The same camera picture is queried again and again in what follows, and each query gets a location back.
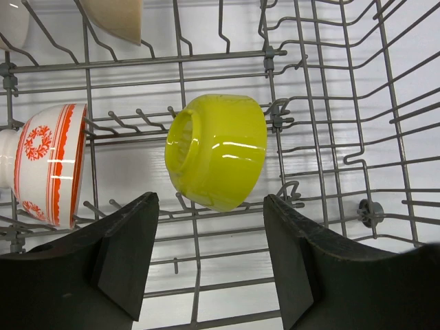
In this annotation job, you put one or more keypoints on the grey wire dish rack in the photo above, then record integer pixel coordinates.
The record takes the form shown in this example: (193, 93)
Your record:
(350, 95)

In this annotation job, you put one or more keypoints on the orange patterned bowl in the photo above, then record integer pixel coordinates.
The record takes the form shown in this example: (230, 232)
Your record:
(42, 163)

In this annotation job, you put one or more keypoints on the yellow-green plastic bowl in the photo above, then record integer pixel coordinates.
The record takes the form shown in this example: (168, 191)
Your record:
(215, 150)

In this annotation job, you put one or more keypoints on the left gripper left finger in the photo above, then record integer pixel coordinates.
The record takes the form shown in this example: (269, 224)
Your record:
(92, 278)

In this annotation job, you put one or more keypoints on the white bowl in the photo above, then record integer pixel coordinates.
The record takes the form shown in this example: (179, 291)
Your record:
(119, 18)
(14, 19)

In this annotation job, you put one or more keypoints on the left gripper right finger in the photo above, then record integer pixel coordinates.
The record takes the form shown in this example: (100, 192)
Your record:
(327, 281)

